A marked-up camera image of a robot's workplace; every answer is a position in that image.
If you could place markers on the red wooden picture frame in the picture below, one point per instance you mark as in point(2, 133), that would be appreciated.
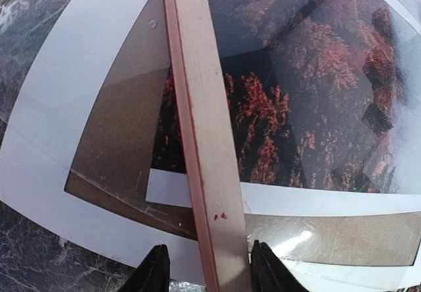
point(208, 146)

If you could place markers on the red forest photo print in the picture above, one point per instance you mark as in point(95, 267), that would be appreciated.
point(324, 101)

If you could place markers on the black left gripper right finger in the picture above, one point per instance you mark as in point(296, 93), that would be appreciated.
point(268, 273)

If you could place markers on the clear acrylic sheet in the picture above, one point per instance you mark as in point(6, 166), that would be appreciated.
point(329, 140)

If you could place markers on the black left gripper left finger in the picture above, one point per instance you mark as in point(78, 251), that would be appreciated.
point(152, 275)

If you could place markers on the white mat board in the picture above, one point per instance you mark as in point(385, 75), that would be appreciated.
point(91, 149)

